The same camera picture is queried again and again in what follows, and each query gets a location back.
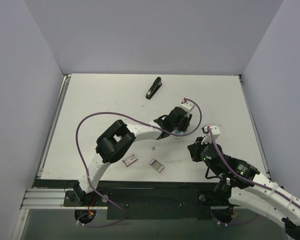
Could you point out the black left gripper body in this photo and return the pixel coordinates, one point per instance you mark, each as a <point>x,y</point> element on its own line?
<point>185,122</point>

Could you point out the black stapler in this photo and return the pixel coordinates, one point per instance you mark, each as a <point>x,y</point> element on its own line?
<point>154,88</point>

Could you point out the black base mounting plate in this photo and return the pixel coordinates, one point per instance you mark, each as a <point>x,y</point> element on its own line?
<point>144,200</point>

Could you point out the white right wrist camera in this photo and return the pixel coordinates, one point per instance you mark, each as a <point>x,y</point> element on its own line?
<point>210,133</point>

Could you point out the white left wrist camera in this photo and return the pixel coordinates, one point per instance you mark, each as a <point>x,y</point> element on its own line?
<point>187,106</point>

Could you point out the aluminium frame rail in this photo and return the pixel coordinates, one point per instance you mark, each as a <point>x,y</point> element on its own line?
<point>43,198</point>

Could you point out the red white staple box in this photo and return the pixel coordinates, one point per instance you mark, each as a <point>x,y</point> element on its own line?
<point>130,160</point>

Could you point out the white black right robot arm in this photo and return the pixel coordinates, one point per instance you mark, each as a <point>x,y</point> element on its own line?
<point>242,184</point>

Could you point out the light blue white stapler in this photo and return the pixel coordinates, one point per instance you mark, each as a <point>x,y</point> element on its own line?
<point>177,133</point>

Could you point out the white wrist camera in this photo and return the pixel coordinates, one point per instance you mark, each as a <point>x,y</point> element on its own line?
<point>187,106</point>
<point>210,133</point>

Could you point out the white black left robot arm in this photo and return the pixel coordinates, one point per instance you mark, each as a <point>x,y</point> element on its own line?
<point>113,144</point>

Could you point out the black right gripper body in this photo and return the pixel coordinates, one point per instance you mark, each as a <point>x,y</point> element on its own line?
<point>195,152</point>

